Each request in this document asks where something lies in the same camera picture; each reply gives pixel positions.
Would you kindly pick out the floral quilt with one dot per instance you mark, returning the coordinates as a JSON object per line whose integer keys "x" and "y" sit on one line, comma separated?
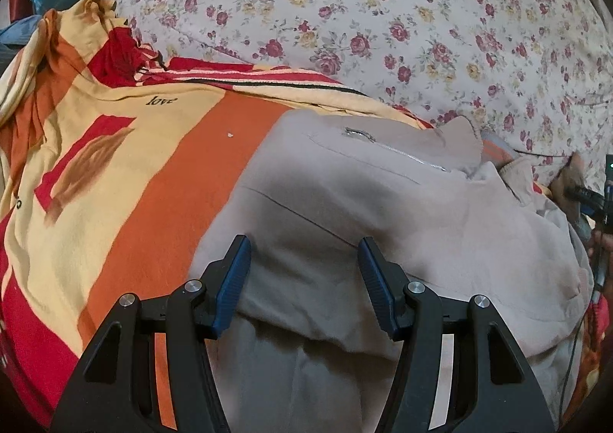
{"x": 335, "y": 7}

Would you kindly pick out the orange yellow red blanket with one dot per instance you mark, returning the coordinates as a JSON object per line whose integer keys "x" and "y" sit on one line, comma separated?
{"x": 143, "y": 174}

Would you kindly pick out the beige jacket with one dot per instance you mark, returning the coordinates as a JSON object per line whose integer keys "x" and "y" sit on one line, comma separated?
{"x": 335, "y": 203}

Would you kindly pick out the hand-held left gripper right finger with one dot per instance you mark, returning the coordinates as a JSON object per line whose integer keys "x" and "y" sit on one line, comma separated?
{"x": 374, "y": 280}

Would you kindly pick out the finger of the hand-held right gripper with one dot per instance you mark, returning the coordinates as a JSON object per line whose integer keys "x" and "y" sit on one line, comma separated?
{"x": 584, "y": 196}

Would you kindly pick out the blue grey cloth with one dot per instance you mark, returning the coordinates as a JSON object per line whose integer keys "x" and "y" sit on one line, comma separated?
{"x": 19, "y": 38}

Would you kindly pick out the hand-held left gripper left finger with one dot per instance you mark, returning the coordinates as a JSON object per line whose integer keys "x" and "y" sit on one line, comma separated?
{"x": 234, "y": 280}

